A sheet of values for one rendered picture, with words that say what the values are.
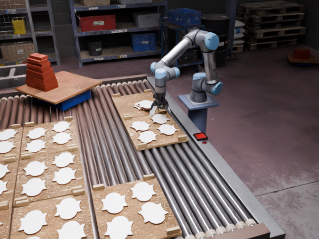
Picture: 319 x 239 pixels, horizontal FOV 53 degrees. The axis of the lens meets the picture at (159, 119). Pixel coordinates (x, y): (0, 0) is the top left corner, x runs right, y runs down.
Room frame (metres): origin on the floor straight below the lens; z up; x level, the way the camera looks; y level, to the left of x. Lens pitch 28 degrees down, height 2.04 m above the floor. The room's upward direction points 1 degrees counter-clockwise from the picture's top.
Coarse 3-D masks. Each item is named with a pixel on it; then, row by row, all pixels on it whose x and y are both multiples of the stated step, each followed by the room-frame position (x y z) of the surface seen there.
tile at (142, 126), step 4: (132, 124) 1.97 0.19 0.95; (136, 124) 1.97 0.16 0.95; (140, 124) 1.96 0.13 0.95; (144, 124) 1.96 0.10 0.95; (148, 124) 1.96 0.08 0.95; (132, 128) 1.93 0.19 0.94; (136, 128) 1.91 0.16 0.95; (140, 128) 1.91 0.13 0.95; (144, 128) 1.91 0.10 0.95; (148, 128) 1.91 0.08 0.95
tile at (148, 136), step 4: (144, 132) 1.85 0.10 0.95; (148, 132) 1.85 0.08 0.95; (152, 132) 1.85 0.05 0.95; (140, 136) 1.80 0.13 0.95; (144, 136) 1.80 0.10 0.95; (148, 136) 1.80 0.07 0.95; (152, 136) 1.80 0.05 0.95; (156, 136) 1.82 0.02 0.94; (140, 140) 1.77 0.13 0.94; (144, 140) 1.75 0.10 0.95; (148, 140) 1.75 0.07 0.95; (152, 140) 1.76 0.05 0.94
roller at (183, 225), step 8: (144, 152) 1.67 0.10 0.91; (152, 160) 1.57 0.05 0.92; (152, 168) 1.50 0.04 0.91; (160, 176) 1.42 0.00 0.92; (160, 184) 1.36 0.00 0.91; (168, 192) 1.29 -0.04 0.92; (168, 200) 1.24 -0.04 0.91; (176, 208) 1.17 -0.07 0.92; (176, 216) 1.12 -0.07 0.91; (184, 224) 1.07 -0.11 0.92; (184, 232) 1.03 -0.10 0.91
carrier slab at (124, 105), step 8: (120, 96) 2.47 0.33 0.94; (128, 96) 2.47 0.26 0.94; (136, 96) 2.47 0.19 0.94; (144, 96) 2.47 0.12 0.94; (152, 96) 2.46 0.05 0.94; (120, 104) 2.32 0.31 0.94; (128, 104) 2.31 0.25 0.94; (120, 112) 2.18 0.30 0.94; (128, 112) 2.17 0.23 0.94; (136, 112) 2.17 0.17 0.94; (144, 112) 2.17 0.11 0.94
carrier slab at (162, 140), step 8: (128, 120) 2.04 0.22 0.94; (136, 120) 2.04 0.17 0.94; (144, 120) 2.04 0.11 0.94; (152, 120) 2.04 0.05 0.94; (128, 128) 1.93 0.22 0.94; (152, 128) 1.93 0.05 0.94; (176, 128) 1.92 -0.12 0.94; (136, 136) 1.83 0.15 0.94; (160, 136) 1.82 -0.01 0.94; (168, 136) 1.82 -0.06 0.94; (176, 136) 1.82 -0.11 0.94; (136, 144) 1.73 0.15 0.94; (152, 144) 1.72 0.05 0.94; (160, 144) 1.72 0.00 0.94; (168, 144) 1.74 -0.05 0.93
